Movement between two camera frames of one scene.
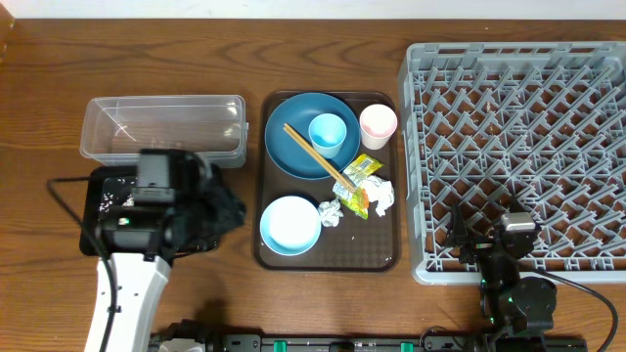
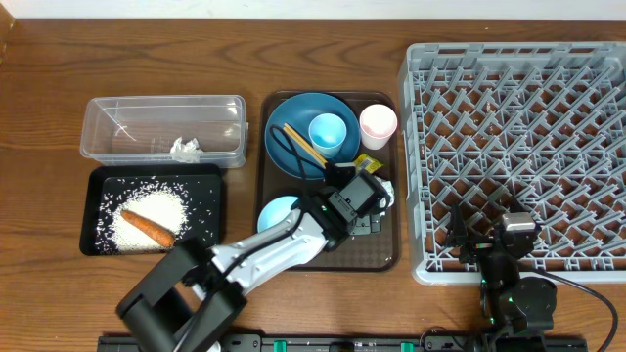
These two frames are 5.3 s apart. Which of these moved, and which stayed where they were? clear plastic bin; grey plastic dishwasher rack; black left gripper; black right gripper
Moved: black left gripper
Stayed: clear plastic bin; black right gripper; grey plastic dishwasher rack
